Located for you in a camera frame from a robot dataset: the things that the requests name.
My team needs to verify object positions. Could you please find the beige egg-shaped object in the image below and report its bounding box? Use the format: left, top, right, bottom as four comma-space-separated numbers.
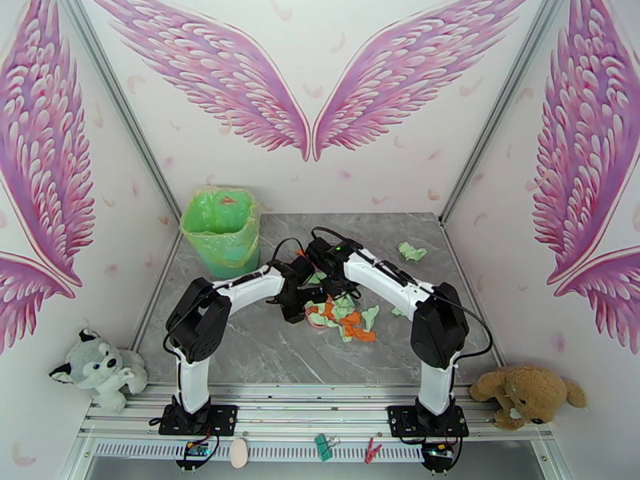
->
229, 438, 250, 470

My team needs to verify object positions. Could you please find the aluminium mounting rail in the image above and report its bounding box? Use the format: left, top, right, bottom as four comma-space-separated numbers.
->
77, 383, 556, 445

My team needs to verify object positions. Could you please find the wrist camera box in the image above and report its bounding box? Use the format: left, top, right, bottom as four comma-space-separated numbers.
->
292, 255, 316, 285
305, 237, 332, 267

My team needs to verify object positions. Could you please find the green trash bin with bag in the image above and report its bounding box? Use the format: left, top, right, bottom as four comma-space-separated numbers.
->
179, 187, 263, 281

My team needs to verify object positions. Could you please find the aluminium frame post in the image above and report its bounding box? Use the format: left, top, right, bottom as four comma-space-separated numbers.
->
54, 0, 183, 225
439, 0, 576, 226

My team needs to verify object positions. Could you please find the left circuit board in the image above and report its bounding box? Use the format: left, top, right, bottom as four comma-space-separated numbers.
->
174, 441, 211, 470

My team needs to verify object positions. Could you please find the green binder clip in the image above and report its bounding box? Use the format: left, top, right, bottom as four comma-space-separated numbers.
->
314, 433, 341, 463

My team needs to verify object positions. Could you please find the brown bear plush toy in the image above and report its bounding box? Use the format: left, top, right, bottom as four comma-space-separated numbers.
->
469, 364, 587, 431

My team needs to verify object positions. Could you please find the circuit board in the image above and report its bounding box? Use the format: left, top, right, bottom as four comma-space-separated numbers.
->
174, 441, 211, 470
421, 442, 458, 472

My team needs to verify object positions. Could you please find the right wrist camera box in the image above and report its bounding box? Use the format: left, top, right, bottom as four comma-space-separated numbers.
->
305, 237, 332, 267

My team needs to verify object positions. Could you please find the right circuit board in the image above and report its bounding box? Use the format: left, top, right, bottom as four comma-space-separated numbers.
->
421, 442, 458, 472

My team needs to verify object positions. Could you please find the white perforated strip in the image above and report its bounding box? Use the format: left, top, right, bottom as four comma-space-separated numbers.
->
94, 441, 426, 458

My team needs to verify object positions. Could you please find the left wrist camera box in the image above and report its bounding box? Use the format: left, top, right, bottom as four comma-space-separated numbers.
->
292, 255, 316, 285

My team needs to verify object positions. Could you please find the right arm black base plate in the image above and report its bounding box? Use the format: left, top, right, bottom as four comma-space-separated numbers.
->
387, 404, 470, 438

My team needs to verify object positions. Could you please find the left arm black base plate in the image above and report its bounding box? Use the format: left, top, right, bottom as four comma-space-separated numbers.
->
158, 404, 238, 437

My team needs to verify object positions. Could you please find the grey husky plush toy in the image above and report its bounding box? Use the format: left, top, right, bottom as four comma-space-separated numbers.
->
49, 328, 149, 414

